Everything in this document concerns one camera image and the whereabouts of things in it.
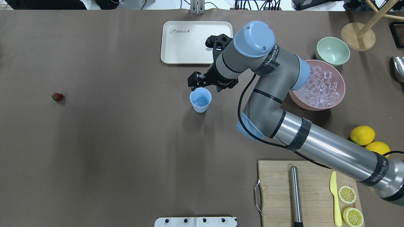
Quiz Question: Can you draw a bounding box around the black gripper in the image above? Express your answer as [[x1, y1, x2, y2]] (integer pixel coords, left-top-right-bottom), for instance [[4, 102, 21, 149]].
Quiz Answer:
[[187, 63, 239, 92]]

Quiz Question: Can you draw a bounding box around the ice cube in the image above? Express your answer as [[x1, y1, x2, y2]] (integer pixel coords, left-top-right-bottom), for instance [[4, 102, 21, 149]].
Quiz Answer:
[[193, 96, 209, 107]]

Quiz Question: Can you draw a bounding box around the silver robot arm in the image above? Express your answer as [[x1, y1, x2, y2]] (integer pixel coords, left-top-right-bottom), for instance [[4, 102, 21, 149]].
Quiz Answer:
[[188, 21, 404, 206]]

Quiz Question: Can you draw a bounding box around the light blue cup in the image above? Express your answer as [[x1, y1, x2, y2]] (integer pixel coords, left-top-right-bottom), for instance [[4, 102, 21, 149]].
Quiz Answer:
[[189, 88, 212, 113]]

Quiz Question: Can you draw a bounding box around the clear ice cubes pile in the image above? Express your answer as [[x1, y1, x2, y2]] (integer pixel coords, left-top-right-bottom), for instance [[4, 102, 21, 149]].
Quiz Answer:
[[294, 65, 341, 108]]

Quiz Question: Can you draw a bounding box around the steel ice scoop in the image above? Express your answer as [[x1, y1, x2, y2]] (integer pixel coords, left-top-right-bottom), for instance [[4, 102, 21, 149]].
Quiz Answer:
[[392, 56, 404, 84]]

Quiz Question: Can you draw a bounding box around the cream serving tray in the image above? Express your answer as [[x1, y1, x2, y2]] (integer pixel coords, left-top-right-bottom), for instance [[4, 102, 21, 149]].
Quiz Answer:
[[160, 21, 233, 65]]

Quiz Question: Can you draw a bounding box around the pink bowl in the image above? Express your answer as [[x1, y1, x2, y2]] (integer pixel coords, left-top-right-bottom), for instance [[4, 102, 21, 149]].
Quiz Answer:
[[289, 60, 346, 111]]

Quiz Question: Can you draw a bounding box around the red strawberry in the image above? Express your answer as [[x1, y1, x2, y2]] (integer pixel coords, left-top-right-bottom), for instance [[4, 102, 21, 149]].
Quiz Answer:
[[51, 92, 64, 102]]

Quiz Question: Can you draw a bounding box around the mint green bowl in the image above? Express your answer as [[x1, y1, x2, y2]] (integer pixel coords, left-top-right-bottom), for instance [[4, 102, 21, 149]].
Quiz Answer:
[[315, 37, 350, 67]]

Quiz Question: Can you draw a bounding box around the wooden glass stand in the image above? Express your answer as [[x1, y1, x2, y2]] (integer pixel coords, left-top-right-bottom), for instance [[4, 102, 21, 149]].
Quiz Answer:
[[341, 0, 404, 51]]

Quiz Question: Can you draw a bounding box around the steel muddler black tip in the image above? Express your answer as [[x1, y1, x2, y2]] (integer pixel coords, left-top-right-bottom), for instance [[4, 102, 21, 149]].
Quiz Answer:
[[289, 166, 304, 227]]

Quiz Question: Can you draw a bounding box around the wooden cutting board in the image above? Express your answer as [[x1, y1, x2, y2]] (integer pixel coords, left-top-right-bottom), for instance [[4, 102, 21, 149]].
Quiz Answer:
[[254, 160, 366, 227]]

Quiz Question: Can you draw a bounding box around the whole lemon far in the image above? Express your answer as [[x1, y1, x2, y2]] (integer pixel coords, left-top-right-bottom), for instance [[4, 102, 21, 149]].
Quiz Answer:
[[349, 125, 376, 146]]

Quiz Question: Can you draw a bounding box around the whole lemon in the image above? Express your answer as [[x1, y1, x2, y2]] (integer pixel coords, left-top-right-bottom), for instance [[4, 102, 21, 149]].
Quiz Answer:
[[365, 141, 391, 155], [349, 125, 376, 146]]

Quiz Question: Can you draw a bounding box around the lemon half lower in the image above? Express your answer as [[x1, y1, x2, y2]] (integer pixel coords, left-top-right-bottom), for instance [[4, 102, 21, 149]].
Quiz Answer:
[[337, 185, 357, 204]]

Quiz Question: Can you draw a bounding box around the lemon half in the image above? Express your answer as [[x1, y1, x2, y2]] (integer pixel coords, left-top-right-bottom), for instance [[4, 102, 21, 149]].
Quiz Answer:
[[342, 208, 365, 227], [337, 185, 357, 204]]

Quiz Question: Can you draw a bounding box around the yellow plastic knife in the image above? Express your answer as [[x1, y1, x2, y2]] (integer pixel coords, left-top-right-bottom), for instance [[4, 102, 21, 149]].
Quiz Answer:
[[329, 171, 342, 227]]

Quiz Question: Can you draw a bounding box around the whole lemon near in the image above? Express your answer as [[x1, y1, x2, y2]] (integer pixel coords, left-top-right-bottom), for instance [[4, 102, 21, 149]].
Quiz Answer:
[[365, 141, 391, 155]]

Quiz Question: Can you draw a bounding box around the lemon half upper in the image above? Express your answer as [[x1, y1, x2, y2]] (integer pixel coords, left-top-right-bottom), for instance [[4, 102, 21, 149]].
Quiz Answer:
[[342, 208, 365, 227]]

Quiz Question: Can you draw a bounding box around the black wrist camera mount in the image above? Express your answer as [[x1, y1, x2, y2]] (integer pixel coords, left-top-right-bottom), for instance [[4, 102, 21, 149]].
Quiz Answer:
[[205, 34, 233, 62]]

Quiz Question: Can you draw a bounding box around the aluminium frame post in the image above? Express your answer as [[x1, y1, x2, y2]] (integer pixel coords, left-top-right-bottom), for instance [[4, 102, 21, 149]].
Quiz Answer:
[[189, 0, 206, 15]]

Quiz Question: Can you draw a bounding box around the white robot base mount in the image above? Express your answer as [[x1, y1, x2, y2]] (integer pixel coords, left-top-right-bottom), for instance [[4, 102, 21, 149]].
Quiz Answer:
[[154, 217, 238, 227]]

